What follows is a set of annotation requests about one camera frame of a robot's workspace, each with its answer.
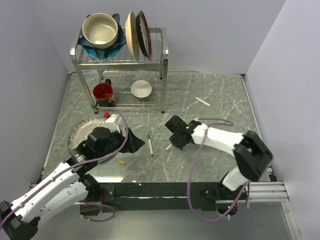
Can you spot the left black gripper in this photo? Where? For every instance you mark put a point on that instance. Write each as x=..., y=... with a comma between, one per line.
x=133, y=142

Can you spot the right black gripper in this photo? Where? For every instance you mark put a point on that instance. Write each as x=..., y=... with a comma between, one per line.
x=173, y=140

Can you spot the white pen green tip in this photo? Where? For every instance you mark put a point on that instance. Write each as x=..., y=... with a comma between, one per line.
x=150, y=147

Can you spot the white pen yellow tip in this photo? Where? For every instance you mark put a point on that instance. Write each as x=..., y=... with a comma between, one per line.
x=202, y=101

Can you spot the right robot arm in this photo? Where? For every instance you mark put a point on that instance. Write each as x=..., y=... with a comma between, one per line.
x=251, y=154

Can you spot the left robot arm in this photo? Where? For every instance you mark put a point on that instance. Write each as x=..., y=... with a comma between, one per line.
x=69, y=183

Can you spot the small white bowl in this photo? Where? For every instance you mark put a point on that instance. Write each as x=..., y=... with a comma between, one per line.
x=141, y=89

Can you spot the speckled grey plate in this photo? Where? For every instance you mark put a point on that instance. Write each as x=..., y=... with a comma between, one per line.
x=80, y=132

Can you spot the red and black mug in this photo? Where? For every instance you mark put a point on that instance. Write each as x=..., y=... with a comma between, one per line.
x=104, y=94

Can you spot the metal dish rack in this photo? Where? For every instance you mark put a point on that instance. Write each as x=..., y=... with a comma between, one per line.
x=123, y=70

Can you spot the blue scalloped dish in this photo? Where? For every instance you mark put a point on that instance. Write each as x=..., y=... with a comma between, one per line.
x=107, y=52

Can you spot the cream plate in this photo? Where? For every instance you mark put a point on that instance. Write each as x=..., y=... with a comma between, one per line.
x=131, y=35

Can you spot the black red-rimmed plate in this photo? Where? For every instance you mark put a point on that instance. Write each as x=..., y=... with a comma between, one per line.
x=143, y=34

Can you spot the beige ceramic bowl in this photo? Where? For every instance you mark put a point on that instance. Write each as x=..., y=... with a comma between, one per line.
x=101, y=30

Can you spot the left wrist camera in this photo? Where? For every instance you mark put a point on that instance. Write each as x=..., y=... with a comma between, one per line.
x=112, y=122

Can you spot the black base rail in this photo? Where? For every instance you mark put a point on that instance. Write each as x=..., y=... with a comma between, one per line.
x=136, y=196

